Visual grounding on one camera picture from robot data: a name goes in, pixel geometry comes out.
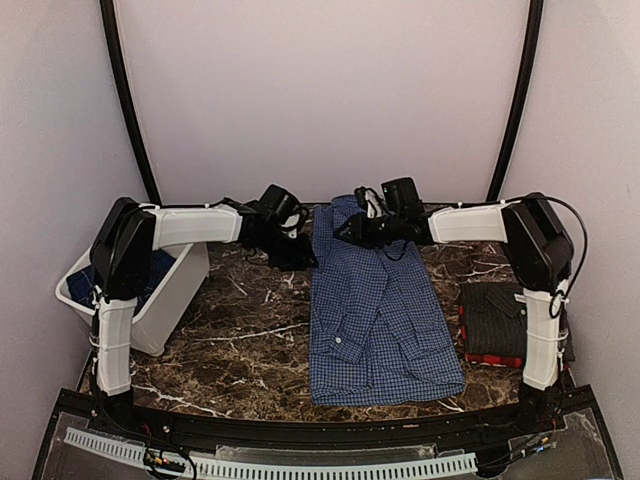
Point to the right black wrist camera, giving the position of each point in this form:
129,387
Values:
400,198

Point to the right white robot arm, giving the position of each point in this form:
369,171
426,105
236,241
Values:
536,243

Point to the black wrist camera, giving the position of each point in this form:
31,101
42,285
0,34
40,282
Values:
400,198
280,208

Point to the left black frame post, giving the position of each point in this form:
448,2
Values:
126,101

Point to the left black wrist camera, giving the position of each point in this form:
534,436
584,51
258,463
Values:
280,208

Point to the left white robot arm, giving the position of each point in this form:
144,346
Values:
120,259

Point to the white plastic bin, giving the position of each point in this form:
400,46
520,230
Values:
152,326

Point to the blue checked long sleeve shirt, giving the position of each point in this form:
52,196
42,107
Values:
378,334

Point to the folded red plaid shirt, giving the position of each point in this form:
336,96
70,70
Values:
492,338

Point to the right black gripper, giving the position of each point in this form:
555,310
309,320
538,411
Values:
359,233

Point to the black frame post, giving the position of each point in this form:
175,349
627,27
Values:
126,101
520,94

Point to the white slotted cable duct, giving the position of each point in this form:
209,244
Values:
252,463

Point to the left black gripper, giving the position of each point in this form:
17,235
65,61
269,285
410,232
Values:
300,259

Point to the folded black striped shirt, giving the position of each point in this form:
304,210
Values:
481,296

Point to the right black frame post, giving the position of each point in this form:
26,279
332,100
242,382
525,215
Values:
520,94

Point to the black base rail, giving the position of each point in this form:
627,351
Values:
571,441

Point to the dark blue plaid shirt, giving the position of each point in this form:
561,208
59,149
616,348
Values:
80,284

